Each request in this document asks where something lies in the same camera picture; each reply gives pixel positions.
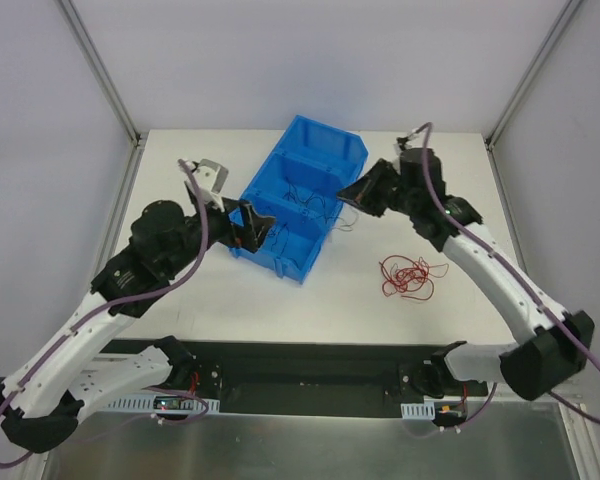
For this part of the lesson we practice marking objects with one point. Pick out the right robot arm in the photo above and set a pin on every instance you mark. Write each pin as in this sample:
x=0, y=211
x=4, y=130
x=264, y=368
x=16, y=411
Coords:
x=544, y=352

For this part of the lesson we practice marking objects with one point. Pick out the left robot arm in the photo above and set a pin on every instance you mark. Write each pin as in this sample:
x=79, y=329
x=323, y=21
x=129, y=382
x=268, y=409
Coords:
x=42, y=404

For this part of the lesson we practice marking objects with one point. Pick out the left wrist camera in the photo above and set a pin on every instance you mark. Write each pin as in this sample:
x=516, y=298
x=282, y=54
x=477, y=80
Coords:
x=204, y=179

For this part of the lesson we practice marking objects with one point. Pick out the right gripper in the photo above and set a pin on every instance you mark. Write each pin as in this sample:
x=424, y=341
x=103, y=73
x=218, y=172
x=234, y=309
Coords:
x=385, y=182

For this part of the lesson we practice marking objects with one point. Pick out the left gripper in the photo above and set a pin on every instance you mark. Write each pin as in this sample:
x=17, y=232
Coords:
x=228, y=220

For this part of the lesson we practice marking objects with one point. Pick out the left white cable duct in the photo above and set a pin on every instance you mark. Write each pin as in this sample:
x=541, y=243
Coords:
x=161, y=404

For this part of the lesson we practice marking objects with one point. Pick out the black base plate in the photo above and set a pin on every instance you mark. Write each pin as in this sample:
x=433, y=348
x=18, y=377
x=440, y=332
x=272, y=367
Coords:
x=324, y=380

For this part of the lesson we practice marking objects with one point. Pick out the blue plastic compartment bin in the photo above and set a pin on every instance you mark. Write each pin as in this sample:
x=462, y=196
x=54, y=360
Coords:
x=297, y=184

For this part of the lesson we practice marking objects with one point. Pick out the right white cable duct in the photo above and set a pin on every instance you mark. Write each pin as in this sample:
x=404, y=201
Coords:
x=424, y=411

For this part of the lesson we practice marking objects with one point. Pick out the white cable duct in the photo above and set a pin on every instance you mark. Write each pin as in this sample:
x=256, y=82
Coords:
x=161, y=404
x=424, y=411

